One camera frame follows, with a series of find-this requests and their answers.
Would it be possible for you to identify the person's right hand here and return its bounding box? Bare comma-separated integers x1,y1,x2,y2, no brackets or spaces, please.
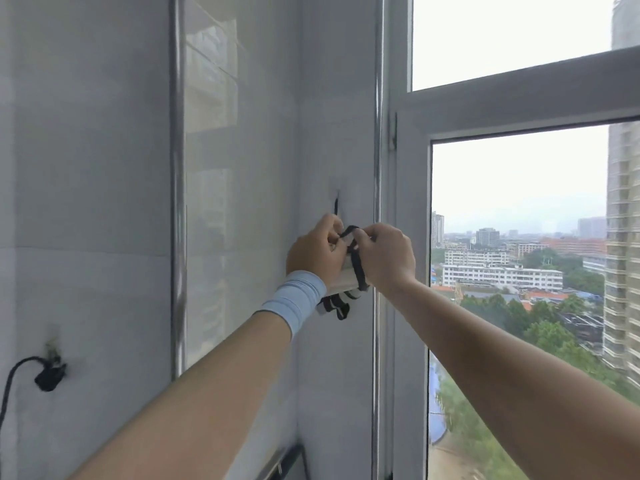
349,223,417,296

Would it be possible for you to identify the person's left hand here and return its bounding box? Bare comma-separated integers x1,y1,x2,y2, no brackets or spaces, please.
285,213,349,290

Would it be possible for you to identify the black cord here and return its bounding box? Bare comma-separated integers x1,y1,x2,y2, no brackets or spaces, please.
320,192,372,321

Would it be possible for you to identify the white plastic box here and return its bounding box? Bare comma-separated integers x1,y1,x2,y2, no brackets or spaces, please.
325,242,372,299

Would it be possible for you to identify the person's right forearm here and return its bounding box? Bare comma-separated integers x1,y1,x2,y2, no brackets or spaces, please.
381,278,640,480

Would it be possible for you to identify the person's left forearm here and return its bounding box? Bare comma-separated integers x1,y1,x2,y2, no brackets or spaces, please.
67,311,293,480

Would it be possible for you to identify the vertical metal pipe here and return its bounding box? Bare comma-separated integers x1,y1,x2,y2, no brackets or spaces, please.
371,0,387,480
169,0,187,381

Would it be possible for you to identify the light blue wristband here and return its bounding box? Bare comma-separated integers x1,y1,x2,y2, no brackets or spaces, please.
254,270,329,341

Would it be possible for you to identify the long white building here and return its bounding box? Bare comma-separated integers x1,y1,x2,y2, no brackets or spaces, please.
442,264,565,291

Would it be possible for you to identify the metal bar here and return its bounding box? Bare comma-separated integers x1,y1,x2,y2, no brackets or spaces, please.
260,444,307,480

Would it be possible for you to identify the grey high-rise building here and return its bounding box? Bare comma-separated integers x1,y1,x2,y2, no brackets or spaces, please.
602,0,640,391

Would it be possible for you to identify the white window frame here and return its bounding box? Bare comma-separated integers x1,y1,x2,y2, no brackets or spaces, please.
385,0,640,480

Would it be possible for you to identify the black cable with plug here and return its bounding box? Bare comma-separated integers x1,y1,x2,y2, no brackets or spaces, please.
0,356,68,431

